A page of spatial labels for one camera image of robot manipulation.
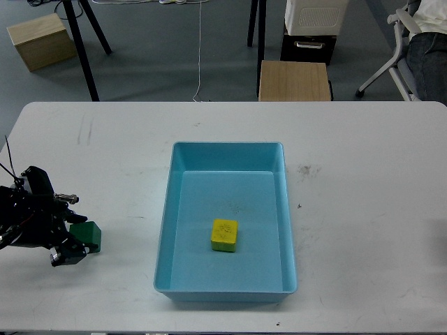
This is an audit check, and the wooden box centre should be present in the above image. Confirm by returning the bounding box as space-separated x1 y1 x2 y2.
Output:
258 60 331 102

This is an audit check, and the white appliance box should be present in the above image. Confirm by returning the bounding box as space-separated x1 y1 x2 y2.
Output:
284 0 349 36

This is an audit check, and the yellow block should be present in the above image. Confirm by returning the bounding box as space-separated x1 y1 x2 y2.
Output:
210 218 238 253

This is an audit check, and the white hanging cable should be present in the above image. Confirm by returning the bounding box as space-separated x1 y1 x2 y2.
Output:
191 0 210 103

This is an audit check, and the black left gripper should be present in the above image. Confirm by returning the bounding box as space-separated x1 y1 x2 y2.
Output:
1 207 98 267

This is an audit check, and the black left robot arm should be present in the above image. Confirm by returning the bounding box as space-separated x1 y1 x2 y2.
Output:
1 186 100 267

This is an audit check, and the black tripod legs left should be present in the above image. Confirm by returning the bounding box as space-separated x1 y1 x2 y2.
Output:
61 0 113 102

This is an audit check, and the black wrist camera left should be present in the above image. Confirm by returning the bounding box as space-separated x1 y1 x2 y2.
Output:
20 166 54 201

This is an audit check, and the white office chair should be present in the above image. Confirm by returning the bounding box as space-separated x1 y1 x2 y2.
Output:
356 1 421 101

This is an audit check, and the black stand legs centre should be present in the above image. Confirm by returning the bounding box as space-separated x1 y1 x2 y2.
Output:
247 0 267 97

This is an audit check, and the green block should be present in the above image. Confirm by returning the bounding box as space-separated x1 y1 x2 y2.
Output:
69 221 102 253

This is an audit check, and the blue plastic bin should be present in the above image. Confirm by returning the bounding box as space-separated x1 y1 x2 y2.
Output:
154 142 298 302

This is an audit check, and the seated person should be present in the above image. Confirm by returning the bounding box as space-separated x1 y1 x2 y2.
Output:
406 0 446 105

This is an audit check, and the light wooden box left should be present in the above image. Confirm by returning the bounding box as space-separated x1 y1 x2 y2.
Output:
7 13 78 72

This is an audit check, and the black drawer box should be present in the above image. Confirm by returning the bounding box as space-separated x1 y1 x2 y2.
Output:
280 28 337 66

